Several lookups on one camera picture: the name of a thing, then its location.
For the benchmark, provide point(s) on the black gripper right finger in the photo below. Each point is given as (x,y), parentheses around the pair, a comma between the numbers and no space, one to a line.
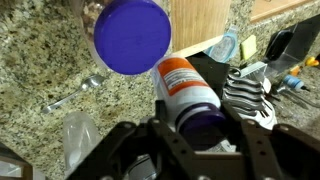
(266,150)

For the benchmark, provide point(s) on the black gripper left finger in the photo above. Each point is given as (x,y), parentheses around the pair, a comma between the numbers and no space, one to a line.
(160,143)

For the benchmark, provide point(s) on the white pill bottle orange label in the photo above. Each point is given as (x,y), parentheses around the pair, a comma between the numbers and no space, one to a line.
(186,90)

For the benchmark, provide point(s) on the blue capped tool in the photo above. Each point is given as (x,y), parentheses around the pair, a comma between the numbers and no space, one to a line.
(293,82)

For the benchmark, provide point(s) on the clear plastic cup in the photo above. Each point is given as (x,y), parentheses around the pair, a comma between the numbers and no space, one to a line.
(80,140)

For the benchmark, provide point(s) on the steel spoon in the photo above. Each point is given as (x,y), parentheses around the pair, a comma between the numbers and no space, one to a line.
(90,82)

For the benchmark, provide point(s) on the yellow sponge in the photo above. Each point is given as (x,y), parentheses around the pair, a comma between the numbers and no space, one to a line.
(249,46)

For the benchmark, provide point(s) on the clear jar purple lid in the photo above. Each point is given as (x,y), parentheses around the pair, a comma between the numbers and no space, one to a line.
(133,36)

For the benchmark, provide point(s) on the blue lidded clear container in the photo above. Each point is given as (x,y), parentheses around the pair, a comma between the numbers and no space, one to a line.
(223,46)

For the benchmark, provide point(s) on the bamboo cutting board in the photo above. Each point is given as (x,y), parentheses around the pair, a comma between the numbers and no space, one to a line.
(200,23)

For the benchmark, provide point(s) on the light wooden board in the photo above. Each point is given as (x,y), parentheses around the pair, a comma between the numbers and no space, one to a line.
(276,8)

